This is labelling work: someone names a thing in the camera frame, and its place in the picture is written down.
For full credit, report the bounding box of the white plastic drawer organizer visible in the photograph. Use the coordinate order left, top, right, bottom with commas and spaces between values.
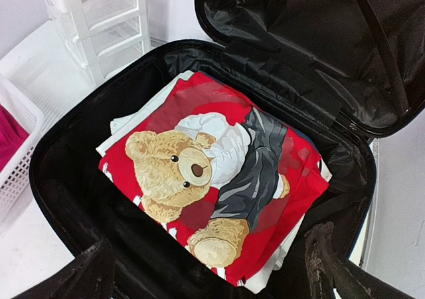
44, 0, 151, 88

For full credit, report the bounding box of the black ribbed hard-shell suitcase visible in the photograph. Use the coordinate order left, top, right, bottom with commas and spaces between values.
30, 0, 424, 298

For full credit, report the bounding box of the white garment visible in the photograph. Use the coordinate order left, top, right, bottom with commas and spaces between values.
95, 70, 333, 295

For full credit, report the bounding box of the magenta cloth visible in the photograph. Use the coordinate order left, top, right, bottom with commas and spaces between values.
0, 106, 29, 170

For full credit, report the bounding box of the red patterned garment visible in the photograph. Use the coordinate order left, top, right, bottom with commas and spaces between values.
98, 71, 330, 286

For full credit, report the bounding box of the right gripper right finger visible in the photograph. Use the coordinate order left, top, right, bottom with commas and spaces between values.
305, 222, 410, 298

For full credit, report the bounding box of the white perforated plastic basket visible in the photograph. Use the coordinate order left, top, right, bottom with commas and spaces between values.
1, 76, 44, 220

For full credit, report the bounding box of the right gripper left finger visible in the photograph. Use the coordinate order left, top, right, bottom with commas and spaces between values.
16, 241, 116, 299

